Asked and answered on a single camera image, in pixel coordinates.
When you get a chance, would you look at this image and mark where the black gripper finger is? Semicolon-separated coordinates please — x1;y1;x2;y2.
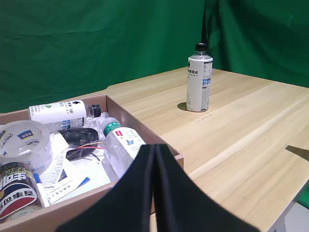
56;144;155;232
154;144;263;232

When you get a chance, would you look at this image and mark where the white bottle black cap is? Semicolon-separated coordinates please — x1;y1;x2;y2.
186;43;213;113

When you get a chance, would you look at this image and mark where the clear water bottle green cap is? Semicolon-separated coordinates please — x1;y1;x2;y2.
100;117;147;181

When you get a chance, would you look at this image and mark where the brown cardboard box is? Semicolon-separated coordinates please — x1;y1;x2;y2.
0;94;184;232

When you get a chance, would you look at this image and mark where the white bottle green dot label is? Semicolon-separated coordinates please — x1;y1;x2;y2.
28;99;102;131

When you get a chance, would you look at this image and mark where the white booklet blue corner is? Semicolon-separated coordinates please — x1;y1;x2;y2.
45;158;114;206

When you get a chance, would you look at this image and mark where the white printed leaflet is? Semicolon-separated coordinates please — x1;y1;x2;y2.
39;131;70;194

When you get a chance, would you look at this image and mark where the white marker blue cap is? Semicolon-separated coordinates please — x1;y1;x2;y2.
32;173;51;208

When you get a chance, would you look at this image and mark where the clear packing tape roll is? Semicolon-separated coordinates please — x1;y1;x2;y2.
0;120;53;175

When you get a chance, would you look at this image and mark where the green backdrop cloth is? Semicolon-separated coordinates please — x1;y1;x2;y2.
0;0;309;114

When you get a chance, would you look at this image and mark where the red wire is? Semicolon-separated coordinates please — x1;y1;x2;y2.
76;144;107;150

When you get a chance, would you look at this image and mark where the black device with wires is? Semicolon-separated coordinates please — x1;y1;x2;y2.
57;128;106;162

